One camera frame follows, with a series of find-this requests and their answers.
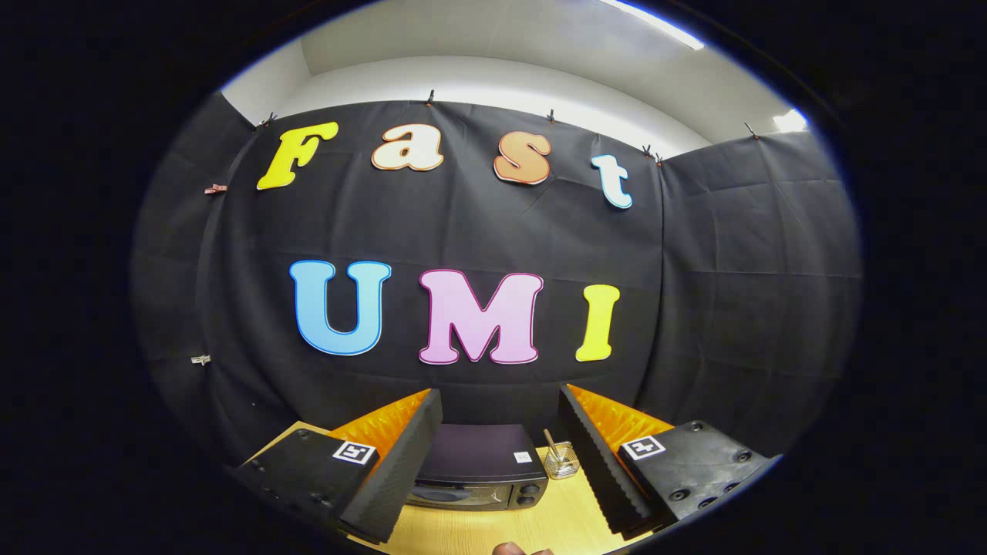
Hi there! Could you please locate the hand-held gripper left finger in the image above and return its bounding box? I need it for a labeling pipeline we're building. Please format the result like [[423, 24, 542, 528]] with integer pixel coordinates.
[[231, 388, 444, 545]]

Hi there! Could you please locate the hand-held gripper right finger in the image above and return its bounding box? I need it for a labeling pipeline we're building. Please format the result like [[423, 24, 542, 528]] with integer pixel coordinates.
[[557, 383, 781, 540]]

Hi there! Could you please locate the black toaster oven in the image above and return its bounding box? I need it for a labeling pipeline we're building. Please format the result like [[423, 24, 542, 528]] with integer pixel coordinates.
[[405, 422, 551, 512]]

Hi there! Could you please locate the row of black cloth clips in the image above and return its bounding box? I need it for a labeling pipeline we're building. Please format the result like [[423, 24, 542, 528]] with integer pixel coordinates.
[[253, 89, 761, 167]]

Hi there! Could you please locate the wire utensil basket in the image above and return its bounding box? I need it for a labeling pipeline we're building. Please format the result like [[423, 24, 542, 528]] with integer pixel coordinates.
[[544, 441, 581, 480]]

